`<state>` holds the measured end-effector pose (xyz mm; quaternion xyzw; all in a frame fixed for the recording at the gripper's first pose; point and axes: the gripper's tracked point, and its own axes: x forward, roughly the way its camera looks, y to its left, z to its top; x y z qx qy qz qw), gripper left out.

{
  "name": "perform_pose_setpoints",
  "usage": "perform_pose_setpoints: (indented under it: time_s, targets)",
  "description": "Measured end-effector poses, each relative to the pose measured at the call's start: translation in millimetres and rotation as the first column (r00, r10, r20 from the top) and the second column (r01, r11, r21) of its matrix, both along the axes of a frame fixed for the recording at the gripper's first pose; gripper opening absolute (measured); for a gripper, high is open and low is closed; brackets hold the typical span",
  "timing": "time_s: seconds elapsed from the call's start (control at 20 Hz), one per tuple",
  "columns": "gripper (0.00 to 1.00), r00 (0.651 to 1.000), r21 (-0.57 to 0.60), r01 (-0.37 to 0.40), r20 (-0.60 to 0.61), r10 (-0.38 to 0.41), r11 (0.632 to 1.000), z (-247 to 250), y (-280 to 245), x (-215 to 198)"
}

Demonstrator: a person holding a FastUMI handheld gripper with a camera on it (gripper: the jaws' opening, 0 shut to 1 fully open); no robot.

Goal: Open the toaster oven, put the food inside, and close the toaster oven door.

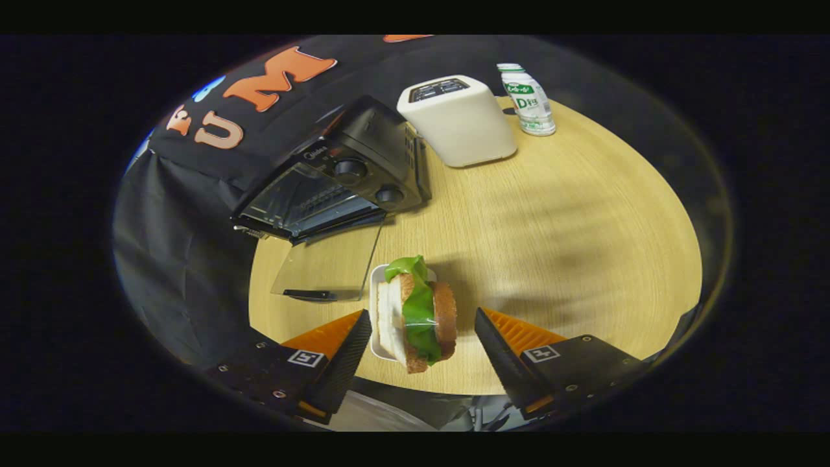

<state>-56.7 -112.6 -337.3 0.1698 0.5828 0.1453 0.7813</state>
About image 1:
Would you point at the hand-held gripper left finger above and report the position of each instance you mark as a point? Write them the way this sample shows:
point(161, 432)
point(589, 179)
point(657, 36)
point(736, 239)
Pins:
point(347, 363)

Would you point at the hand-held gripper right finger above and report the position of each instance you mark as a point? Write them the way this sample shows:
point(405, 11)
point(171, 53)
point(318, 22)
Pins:
point(502, 363)

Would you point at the lettuce sandwich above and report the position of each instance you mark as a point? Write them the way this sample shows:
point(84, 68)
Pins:
point(421, 311)

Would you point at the black toaster oven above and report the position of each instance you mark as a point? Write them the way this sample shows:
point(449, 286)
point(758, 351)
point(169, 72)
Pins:
point(376, 143)

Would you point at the white bread toaster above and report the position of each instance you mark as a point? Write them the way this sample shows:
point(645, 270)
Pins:
point(460, 130)

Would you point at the white rectangular tray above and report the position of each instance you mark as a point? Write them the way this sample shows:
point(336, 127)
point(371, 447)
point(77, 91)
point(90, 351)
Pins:
point(375, 324)

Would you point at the white green-label drink bottle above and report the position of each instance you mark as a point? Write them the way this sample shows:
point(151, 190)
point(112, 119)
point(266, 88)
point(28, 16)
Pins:
point(528, 104)

